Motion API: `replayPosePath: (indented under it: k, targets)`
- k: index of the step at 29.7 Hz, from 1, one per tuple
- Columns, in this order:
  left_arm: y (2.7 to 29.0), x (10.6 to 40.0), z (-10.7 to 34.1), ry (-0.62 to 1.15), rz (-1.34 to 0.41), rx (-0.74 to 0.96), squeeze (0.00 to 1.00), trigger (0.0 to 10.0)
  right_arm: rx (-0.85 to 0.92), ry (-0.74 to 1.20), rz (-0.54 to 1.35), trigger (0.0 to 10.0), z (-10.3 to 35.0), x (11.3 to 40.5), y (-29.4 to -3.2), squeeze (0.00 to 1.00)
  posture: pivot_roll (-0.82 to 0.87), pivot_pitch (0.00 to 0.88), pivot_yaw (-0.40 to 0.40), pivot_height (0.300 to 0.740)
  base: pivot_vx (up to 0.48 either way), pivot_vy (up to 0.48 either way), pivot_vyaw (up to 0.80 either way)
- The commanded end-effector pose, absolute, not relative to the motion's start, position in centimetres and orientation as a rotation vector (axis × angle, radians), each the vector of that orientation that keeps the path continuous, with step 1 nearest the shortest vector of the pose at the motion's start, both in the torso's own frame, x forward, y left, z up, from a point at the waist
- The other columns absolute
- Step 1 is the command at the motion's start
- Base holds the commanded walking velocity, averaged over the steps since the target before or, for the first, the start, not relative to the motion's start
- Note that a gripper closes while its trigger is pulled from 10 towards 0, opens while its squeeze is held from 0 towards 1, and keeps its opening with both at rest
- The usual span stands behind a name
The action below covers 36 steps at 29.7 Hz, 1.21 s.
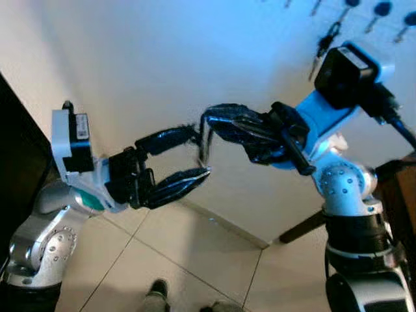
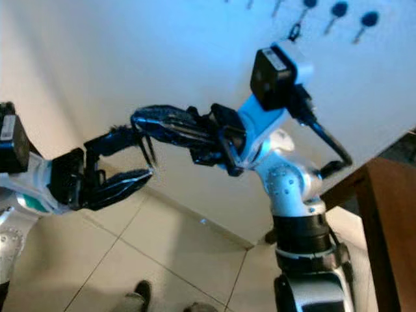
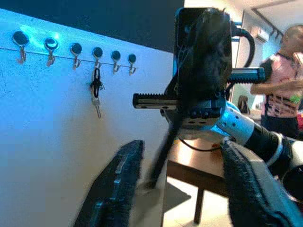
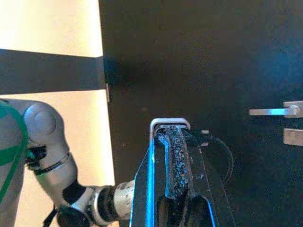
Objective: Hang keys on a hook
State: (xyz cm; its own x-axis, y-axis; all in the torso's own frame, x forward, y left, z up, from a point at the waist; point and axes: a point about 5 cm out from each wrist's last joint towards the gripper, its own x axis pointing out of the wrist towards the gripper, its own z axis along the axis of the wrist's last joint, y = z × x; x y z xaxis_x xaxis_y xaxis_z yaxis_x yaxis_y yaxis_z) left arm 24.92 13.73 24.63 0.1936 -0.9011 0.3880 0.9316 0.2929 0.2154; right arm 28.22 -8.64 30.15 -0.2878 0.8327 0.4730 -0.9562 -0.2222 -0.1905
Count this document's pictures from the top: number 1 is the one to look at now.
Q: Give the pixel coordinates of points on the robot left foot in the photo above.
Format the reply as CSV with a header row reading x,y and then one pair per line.
x,y
156,292

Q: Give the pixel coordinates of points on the black key bunch with carabiner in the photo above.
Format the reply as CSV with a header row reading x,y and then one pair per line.
x,y
323,45

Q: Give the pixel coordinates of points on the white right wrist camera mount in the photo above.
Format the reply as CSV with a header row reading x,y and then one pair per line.
x,y
344,78

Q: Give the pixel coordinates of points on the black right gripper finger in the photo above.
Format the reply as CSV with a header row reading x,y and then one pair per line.
x,y
257,143
237,114

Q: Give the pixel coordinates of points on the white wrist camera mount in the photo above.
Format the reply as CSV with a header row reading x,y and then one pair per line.
x,y
62,140
344,78

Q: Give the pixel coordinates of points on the dark-headed key on hook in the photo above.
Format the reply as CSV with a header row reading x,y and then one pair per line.
x,y
383,9
409,19
351,3

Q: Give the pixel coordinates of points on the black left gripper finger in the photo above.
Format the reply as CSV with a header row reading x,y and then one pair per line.
x,y
179,185
166,138

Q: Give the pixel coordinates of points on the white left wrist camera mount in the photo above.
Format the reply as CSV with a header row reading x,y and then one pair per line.
x,y
62,140

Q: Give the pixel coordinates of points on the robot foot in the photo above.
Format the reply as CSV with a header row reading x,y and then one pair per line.
x,y
221,307
156,292

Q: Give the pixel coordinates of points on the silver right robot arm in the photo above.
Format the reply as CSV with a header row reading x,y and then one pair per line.
x,y
348,188

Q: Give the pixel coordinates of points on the dark cabinet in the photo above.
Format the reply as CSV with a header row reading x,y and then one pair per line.
x,y
19,169

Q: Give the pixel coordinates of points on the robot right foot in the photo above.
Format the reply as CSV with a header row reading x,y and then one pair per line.
x,y
221,307

